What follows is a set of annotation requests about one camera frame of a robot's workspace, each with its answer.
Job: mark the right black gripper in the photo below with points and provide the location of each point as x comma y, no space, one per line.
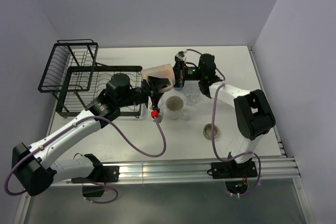
179,72

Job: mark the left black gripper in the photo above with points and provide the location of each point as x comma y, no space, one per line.
155,84

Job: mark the pink glazed mug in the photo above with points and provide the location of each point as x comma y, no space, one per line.
163,71

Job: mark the white ceramic mug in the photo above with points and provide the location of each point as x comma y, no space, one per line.
175,108

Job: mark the blue plastic cup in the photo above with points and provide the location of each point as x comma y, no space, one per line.
178,89

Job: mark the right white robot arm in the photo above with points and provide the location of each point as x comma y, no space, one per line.
253,113

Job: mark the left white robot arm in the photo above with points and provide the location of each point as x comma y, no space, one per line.
36,166

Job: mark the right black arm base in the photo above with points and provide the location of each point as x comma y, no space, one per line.
231,170

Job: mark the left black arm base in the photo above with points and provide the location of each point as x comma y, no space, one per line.
96,188

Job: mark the large clear glass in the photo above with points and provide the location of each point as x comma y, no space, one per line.
191,94

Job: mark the small speckled stone cup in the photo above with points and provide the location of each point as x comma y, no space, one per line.
210,132

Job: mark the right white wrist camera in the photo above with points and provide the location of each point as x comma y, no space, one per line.
181,56

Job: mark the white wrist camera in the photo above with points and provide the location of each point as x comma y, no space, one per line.
181,56
156,113

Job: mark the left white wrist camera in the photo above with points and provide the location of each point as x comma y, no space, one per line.
156,113

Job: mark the black wire dish rack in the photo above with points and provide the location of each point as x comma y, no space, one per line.
74,77

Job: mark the aluminium mounting rail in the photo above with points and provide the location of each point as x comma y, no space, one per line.
189,171

